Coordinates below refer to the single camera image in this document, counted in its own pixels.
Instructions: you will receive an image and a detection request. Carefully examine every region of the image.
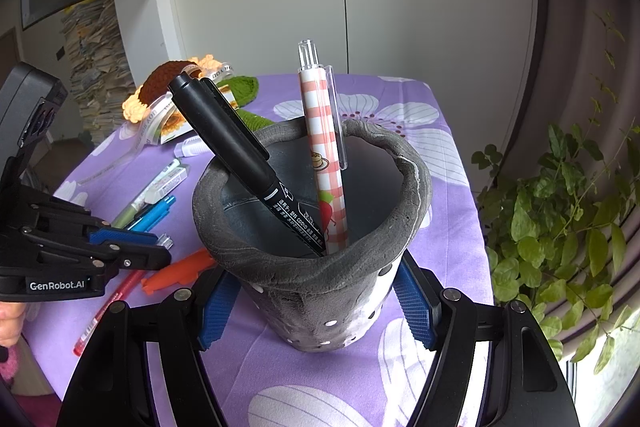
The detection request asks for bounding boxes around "tall pile of papers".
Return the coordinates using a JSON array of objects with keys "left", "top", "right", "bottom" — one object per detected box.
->
[{"left": 62, "top": 0, "right": 139, "bottom": 146}]

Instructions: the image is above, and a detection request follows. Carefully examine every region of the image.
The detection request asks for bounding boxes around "green potted plant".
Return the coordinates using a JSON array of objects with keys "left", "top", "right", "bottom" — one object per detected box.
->
[{"left": 470, "top": 11, "right": 640, "bottom": 379}]

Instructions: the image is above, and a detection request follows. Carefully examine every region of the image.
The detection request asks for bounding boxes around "person's left hand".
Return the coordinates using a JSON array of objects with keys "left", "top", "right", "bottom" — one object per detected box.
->
[{"left": 0, "top": 302, "right": 27, "bottom": 349}]

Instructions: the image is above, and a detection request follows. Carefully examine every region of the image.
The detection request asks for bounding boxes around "grey pen holder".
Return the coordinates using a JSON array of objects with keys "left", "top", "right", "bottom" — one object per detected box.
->
[{"left": 192, "top": 119, "right": 433, "bottom": 353}]

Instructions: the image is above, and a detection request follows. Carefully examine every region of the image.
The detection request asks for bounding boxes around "window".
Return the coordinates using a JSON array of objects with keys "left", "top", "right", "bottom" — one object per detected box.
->
[{"left": 564, "top": 317, "right": 640, "bottom": 427}]

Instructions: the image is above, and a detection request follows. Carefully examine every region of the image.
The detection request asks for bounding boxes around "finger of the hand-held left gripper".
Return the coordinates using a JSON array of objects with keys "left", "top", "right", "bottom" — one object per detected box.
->
[
  {"left": 85, "top": 227, "right": 173, "bottom": 251},
  {"left": 75, "top": 245, "right": 172, "bottom": 274}
]

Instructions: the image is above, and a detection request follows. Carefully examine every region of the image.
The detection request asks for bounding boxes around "small brown bottle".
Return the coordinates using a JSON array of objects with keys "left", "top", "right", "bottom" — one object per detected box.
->
[{"left": 141, "top": 248, "right": 216, "bottom": 294}]

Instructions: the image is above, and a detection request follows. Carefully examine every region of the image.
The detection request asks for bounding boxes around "red pen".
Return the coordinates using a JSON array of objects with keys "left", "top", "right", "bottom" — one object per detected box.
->
[{"left": 73, "top": 269, "right": 147, "bottom": 357}]

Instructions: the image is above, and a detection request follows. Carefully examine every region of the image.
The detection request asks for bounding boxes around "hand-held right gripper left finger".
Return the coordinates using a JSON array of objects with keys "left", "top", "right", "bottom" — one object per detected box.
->
[{"left": 57, "top": 264, "right": 243, "bottom": 427}]

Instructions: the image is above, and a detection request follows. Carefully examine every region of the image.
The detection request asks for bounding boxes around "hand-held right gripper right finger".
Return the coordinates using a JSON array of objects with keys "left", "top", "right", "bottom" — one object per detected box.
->
[{"left": 392, "top": 252, "right": 581, "bottom": 427}]

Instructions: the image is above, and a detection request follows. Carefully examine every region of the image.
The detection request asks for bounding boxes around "white printed ribbon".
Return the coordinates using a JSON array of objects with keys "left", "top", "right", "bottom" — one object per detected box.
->
[{"left": 75, "top": 62, "right": 236, "bottom": 188}]

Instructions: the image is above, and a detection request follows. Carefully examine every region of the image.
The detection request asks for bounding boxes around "blue pen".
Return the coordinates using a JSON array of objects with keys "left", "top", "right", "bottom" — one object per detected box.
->
[{"left": 125, "top": 194, "right": 177, "bottom": 233}]

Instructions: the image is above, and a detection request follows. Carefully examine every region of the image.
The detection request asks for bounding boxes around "white correction tape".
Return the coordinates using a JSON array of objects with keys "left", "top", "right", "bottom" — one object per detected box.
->
[{"left": 173, "top": 137, "right": 207, "bottom": 158}]

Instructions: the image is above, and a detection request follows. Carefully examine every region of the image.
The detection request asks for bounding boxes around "purple floral tablecloth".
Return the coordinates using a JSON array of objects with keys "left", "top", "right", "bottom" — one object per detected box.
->
[{"left": 22, "top": 74, "right": 495, "bottom": 427}]

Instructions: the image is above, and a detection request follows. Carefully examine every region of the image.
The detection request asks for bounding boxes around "white cabinet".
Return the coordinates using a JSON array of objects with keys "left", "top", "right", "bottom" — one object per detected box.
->
[{"left": 110, "top": 0, "right": 540, "bottom": 108}]

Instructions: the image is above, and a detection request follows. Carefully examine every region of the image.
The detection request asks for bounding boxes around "sunflower gift card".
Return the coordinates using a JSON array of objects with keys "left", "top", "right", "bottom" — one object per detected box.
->
[{"left": 159, "top": 116, "right": 195, "bottom": 146}]

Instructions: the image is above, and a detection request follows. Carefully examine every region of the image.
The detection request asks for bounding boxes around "black marker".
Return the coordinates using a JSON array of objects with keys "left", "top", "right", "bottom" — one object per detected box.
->
[{"left": 167, "top": 73, "right": 327, "bottom": 258}]

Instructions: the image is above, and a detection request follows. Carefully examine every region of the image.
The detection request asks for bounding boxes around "crochet sunflower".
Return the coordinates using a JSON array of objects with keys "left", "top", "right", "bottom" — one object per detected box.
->
[{"left": 122, "top": 54, "right": 277, "bottom": 138}]

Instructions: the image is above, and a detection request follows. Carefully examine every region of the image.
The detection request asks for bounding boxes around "grey curtain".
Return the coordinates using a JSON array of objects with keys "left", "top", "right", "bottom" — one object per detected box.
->
[{"left": 530, "top": 0, "right": 640, "bottom": 238}]

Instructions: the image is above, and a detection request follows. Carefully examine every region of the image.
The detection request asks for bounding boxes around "small clear bottle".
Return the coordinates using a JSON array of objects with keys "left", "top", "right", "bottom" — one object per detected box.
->
[{"left": 297, "top": 39, "right": 350, "bottom": 254}]

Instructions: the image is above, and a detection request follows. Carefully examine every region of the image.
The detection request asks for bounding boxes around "white and green pen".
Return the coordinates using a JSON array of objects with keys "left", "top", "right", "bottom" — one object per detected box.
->
[{"left": 111, "top": 158, "right": 182, "bottom": 229}]

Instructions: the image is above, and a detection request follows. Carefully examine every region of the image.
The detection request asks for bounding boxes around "white marker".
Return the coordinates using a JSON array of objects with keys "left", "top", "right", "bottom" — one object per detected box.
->
[{"left": 142, "top": 165, "right": 191, "bottom": 206}]

